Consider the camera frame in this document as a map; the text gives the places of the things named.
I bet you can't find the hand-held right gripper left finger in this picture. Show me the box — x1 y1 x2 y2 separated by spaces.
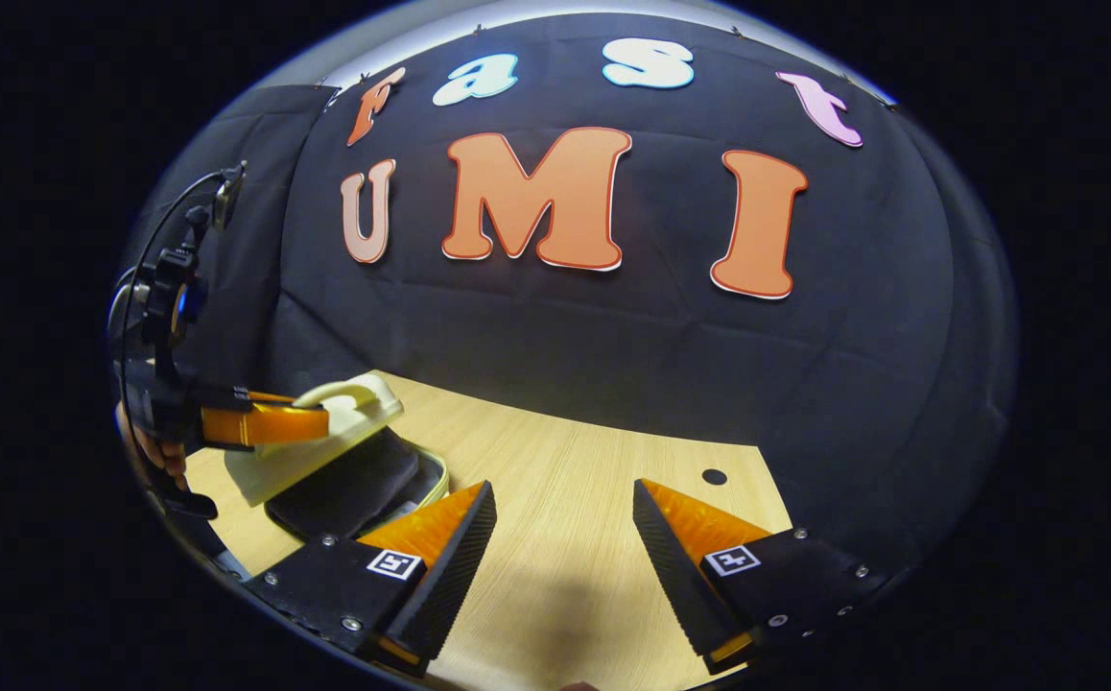
248 480 498 678

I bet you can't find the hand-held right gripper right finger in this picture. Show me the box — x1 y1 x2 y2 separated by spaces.
632 478 892 675

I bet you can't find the cream yellow suitcase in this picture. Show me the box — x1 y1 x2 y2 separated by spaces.
225 372 451 544

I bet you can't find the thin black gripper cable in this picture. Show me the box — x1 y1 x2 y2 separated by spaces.
117 168 230 462

